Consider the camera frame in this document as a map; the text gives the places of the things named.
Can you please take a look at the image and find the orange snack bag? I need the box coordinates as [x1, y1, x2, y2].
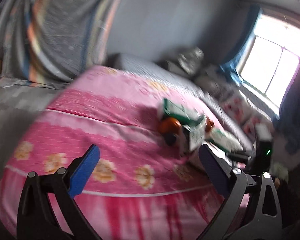
[205, 117, 215, 133]

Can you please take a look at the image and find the orange fruit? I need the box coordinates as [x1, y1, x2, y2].
[158, 117, 181, 135]

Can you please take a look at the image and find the pink cream tube blue cap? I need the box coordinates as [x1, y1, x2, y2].
[164, 133, 184, 147]

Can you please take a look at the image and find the right baby print pillow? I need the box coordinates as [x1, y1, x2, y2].
[242, 111, 263, 137]

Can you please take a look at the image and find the baby print pillow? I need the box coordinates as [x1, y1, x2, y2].
[242, 111, 263, 137]
[221, 92, 247, 124]

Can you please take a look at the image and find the grey quilted sofa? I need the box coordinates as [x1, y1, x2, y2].
[107, 53, 274, 150]

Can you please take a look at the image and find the left baby print pillow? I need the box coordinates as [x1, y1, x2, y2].
[221, 92, 247, 124]

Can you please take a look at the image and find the blue curtain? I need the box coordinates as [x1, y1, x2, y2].
[217, 4, 262, 87]

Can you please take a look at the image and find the pink floral table cloth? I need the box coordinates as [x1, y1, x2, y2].
[0, 64, 253, 240]

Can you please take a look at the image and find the window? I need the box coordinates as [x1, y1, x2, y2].
[236, 12, 300, 108]

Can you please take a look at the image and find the tiger toy in plastic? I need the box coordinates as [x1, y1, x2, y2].
[177, 47, 204, 75]

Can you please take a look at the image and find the striped sheet covered furniture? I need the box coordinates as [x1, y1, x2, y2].
[0, 0, 121, 87]

